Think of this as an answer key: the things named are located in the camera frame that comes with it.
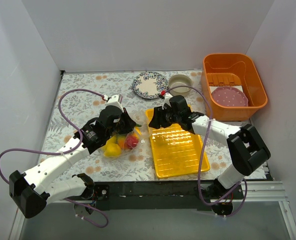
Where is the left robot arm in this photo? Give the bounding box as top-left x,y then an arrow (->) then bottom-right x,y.
9,105 -> 136,219

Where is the blue floral plate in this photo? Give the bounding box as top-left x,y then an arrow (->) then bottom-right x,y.
132,71 -> 168,100

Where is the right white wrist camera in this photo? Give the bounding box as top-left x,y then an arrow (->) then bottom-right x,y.
160,90 -> 173,110

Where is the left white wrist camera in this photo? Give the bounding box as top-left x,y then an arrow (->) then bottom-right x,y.
106,94 -> 123,110

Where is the yellow pear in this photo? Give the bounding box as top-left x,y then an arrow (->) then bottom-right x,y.
103,143 -> 122,157

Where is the yellow plastic tray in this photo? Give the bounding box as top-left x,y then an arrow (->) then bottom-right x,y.
145,106 -> 210,179

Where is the floral tablecloth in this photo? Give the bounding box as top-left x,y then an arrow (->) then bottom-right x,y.
35,69 -> 267,183

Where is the beige ceramic bowl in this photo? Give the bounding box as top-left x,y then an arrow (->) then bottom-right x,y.
168,74 -> 192,97

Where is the clear zip top bag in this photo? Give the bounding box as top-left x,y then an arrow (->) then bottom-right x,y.
99,110 -> 150,159

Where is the orange plastic basin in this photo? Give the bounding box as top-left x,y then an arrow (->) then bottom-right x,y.
201,53 -> 268,122

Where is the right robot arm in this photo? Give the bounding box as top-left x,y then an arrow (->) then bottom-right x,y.
149,93 -> 271,200

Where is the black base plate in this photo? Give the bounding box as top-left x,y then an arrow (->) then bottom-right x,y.
64,180 -> 245,212

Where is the aluminium rail frame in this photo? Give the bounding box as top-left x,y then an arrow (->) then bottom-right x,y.
10,181 -> 296,240

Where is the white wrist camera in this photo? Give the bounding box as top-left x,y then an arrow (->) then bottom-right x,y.
160,90 -> 173,110
106,94 -> 123,110

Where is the red pomegranate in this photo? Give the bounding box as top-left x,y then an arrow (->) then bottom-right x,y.
126,135 -> 139,150

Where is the green red mango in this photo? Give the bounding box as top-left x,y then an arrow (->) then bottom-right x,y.
117,135 -> 127,150

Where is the pink dotted plate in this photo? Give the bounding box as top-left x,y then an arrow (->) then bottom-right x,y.
211,86 -> 248,107

